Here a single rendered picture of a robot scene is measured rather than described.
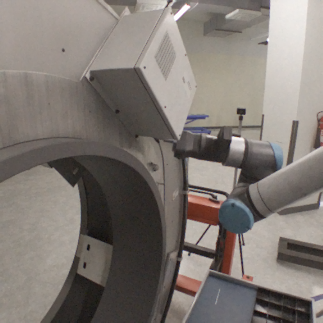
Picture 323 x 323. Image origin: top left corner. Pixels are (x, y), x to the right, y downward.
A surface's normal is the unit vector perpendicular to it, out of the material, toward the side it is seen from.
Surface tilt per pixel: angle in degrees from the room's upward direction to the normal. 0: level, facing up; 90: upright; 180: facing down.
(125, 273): 65
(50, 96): 90
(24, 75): 90
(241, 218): 93
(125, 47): 48
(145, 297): 57
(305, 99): 90
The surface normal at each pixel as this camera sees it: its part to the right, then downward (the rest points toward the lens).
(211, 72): 0.21, 0.29
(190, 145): 0.13, -0.42
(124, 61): -0.34, -0.45
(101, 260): -0.43, -0.20
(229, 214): -0.57, 0.29
